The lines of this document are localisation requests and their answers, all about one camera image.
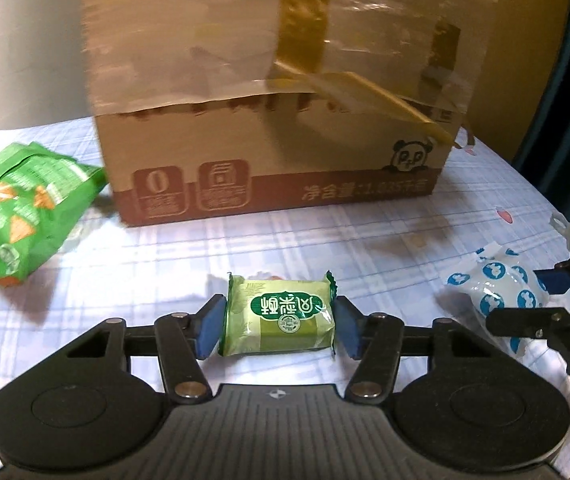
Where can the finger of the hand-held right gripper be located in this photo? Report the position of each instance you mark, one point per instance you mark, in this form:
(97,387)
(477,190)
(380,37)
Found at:
(550,281)
(525,321)

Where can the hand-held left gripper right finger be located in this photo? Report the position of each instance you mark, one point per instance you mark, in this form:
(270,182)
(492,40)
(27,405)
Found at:
(347,327)

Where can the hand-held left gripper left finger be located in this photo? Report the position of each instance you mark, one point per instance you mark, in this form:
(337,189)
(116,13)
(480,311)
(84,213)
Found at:
(211,325)

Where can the white blue-print snack packet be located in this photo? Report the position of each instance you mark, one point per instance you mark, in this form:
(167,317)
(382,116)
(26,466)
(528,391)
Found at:
(490,285)

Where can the small green cake packet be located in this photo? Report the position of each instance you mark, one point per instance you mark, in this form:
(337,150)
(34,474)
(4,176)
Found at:
(277,315)

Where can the green snack bag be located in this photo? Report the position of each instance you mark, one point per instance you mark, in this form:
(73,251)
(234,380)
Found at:
(20,205)

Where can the cardboard box with plastic liner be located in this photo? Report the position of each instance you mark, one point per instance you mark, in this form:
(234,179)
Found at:
(275,85)

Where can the checked tablecloth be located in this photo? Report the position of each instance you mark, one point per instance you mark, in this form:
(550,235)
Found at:
(115,270)

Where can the wooden panel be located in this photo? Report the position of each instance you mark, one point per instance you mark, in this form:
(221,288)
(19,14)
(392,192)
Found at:
(520,35)

